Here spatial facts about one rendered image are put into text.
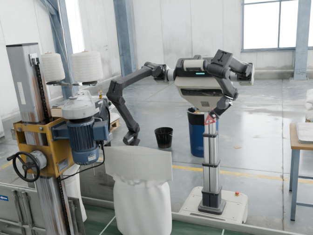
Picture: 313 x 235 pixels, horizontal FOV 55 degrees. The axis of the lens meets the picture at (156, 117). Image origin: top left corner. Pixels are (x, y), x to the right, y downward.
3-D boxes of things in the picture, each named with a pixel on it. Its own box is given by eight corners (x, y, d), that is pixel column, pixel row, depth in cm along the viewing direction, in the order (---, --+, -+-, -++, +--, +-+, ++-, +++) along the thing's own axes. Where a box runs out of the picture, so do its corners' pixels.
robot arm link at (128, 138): (139, 126, 212) (130, 121, 216) (129, 135, 205) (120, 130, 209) (140, 137, 220) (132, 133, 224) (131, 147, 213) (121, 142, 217)
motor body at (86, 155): (105, 156, 176) (99, 116, 169) (90, 168, 163) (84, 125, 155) (83, 154, 182) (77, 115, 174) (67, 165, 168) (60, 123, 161)
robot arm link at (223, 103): (239, 92, 182) (226, 87, 186) (234, 93, 172) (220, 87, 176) (232, 110, 185) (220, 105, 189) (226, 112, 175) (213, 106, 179)
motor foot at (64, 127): (79, 135, 171) (77, 120, 169) (66, 142, 161) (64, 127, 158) (66, 134, 175) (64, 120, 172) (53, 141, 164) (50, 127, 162)
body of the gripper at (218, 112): (209, 112, 185) (218, 104, 182) (213, 108, 194) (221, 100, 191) (217, 120, 185) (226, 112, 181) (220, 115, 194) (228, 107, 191)
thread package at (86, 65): (109, 78, 177) (105, 49, 172) (93, 84, 162) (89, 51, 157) (85, 78, 183) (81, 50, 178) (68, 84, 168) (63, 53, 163)
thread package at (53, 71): (70, 78, 186) (66, 51, 181) (55, 83, 173) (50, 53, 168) (51, 78, 191) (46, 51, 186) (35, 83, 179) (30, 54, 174)
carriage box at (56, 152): (90, 154, 196) (83, 108, 186) (56, 179, 166) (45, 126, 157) (60, 151, 205) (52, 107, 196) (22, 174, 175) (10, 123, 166)
